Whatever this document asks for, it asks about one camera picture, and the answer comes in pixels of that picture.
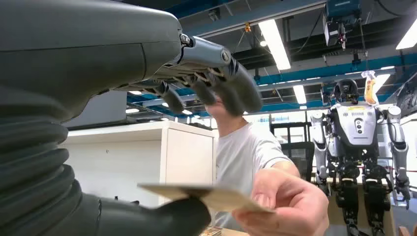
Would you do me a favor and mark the ceiling light panel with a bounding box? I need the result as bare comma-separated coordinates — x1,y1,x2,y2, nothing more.
395,19,417,51
374,74,391,94
292,85,307,105
258,19,292,71

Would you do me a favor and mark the blue black ceiling hoist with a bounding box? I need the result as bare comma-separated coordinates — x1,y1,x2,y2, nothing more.
323,0,362,47

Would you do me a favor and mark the black metal frame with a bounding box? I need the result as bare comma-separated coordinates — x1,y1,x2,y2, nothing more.
269,121,315,182

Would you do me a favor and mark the person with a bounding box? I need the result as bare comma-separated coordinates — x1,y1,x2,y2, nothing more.
205,97,329,236

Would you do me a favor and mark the white desk shelf partition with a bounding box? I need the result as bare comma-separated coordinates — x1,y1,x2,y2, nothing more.
60,121,216,209

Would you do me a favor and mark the tan printed ID card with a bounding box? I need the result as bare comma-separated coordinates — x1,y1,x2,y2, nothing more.
137,183,274,214

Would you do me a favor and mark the white black humanoid robot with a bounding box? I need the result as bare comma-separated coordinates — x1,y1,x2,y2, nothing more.
309,79,412,236

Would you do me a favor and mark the orange white hanging strap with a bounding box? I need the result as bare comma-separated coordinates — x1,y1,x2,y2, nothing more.
360,70,381,106

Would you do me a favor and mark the stack of hotel cards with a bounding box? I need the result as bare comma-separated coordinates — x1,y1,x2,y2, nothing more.
200,227,224,236

